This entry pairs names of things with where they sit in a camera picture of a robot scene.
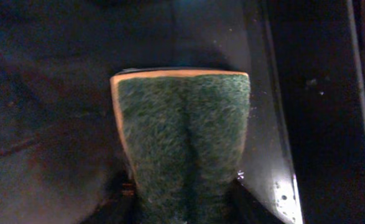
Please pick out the black rectangular tray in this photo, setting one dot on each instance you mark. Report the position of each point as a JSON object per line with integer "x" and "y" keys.
{"x": 61, "y": 157}

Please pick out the green yellow sponge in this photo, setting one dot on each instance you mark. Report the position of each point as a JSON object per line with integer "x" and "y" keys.
{"x": 183, "y": 133}

